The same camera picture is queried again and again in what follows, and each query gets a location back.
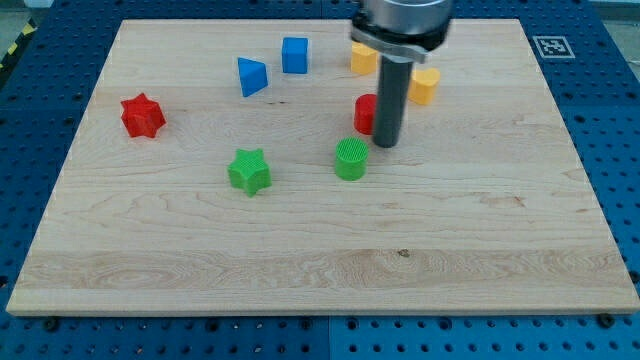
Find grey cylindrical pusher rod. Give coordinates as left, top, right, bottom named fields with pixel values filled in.
left=372, top=54, right=413, bottom=148

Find red cylinder block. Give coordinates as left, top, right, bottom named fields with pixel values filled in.
left=353, top=93, right=377, bottom=135

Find yellow heart block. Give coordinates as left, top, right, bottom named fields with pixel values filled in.
left=408, top=68, right=441, bottom=105

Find yellow pentagon block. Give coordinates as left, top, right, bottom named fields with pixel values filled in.
left=350, top=42, right=379, bottom=75

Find green cylinder block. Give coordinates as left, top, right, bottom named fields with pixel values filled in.
left=334, top=137, right=369, bottom=181

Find blue cube block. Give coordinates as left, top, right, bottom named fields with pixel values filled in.
left=281, top=37, right=308, bottom=74

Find blue triangular prism block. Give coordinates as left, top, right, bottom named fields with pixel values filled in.
left=237, top=57, right=268, bottom=97

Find white fiducial marker tag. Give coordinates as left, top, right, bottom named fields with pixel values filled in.
left=533, top=35, right=575, bottom=59

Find green star block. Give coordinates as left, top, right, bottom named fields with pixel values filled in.
left=227, top=148, right=272, bottom=197

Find light wooden board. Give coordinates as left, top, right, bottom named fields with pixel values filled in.
left=7, top=19, right=639, bottom=317

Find red star block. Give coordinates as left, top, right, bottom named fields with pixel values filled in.
left=120, top=93, right=166, bottom=138

